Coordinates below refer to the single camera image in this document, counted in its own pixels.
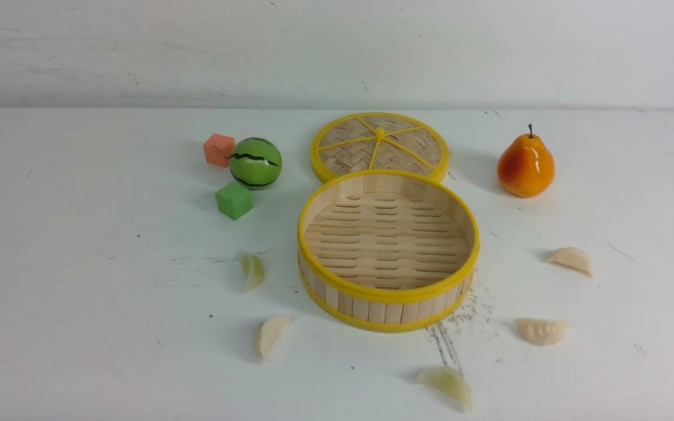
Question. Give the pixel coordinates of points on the orange foam cube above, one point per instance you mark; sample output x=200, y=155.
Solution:
x=218, y=148

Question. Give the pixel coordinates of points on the greenish dumpling front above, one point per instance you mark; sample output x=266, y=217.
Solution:
x=450, y=383

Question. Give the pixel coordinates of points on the green striped watermelon ball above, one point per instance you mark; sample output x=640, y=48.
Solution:
x=256, y=163

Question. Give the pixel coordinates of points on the green foam cube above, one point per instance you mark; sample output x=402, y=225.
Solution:
x=234, y=200

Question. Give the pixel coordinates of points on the white dumpling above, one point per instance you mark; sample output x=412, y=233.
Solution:
x=267, y=335
x=542, y=332
x=573, y=259

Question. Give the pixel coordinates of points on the bamboo steamer tray yellow rim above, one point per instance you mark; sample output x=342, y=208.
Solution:
x=387, y=251

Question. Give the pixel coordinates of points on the orange toy pear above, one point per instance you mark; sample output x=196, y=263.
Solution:
x=526, y=168

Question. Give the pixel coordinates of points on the woven bamboo steamer lid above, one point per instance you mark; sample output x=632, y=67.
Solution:
x=378, y=141

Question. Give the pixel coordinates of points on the greenish dumpling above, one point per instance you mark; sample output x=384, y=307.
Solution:
x=450, y=383
x=253, y=269

